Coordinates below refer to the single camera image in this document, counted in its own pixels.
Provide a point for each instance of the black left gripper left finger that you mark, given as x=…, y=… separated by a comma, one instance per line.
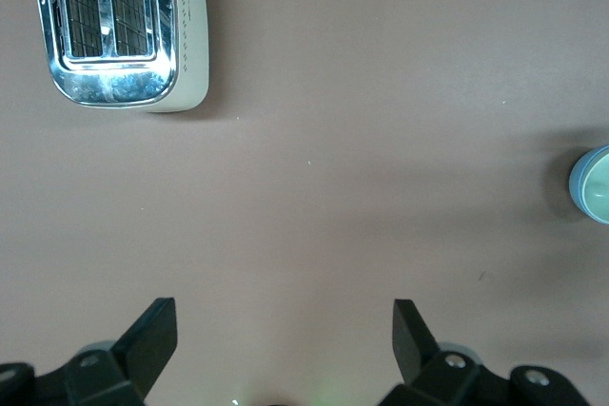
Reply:
x=143, y=349

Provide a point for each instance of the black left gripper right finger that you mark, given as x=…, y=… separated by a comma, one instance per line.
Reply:
x=414, y=349

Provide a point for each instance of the blue bowl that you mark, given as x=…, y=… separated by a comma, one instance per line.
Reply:
x=575, y=182

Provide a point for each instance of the green bowl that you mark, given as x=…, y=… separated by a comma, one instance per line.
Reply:
x=600, y=187

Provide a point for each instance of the brown table cover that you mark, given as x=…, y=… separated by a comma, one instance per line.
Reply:
x=333, y=163

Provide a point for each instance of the beige chrome toaster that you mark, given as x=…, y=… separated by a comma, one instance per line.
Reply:
x=190, y=44

